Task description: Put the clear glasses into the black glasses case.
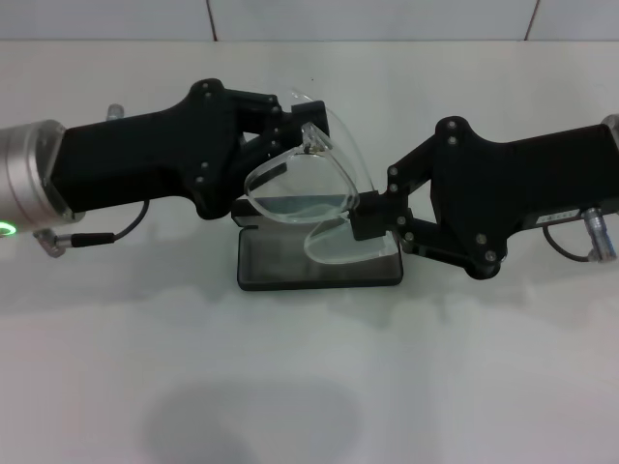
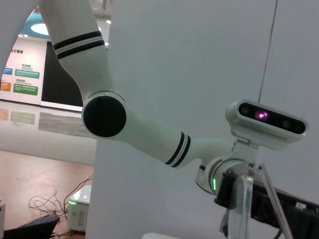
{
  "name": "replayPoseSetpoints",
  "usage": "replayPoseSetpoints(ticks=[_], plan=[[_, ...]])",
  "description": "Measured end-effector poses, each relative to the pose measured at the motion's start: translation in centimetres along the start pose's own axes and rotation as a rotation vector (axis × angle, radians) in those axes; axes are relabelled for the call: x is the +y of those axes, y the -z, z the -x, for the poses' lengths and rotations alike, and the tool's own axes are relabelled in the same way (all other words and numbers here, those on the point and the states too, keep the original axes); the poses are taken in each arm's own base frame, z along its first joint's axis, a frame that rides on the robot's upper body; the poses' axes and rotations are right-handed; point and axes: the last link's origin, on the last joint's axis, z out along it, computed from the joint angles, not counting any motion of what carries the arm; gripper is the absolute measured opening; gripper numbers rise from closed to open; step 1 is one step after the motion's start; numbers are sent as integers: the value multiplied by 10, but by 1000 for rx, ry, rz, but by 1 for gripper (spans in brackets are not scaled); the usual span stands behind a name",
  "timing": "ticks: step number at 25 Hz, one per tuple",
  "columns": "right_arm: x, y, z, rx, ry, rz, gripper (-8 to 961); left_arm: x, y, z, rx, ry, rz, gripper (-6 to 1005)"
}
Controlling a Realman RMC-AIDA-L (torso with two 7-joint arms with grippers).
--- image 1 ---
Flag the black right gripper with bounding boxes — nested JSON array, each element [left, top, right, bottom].
[[350, 115, 619, 281]]

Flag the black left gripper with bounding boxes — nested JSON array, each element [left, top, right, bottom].
[[50, 77, 307, 221]]

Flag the clear white glasses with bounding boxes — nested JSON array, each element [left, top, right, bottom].
[[244, 86, 398, 265]]

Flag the black glasses case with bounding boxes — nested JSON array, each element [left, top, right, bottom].
[[230, 195, 405, 292]]

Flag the silver right gripper connector stub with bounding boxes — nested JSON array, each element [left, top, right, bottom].
[[582, 206, 619, 262]]

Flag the dark right gripper cable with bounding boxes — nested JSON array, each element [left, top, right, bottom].
[[541, 224, 594, 261]]

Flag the dark gripper cable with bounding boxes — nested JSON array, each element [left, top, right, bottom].
[[33, 200, 151, 260], [541, 224, 594, 261]]

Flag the dark left gripper cable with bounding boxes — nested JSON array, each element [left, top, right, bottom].
[[33, 200, 151, 260]]

